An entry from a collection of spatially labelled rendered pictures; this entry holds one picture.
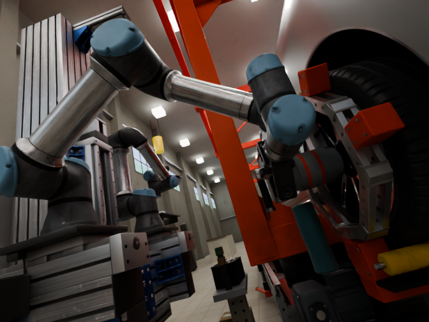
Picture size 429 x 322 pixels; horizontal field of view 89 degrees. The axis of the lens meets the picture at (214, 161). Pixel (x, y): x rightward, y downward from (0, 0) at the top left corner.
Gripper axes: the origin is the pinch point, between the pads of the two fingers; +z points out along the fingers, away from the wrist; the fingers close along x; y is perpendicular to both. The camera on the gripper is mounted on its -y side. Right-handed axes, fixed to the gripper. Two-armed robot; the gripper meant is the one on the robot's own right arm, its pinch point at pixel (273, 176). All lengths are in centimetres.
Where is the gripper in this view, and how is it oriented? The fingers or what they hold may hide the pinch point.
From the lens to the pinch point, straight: 70.5
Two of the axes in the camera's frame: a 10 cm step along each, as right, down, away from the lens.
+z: 1.4, 3.1, 9.4
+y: -2.5, -9.1, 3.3
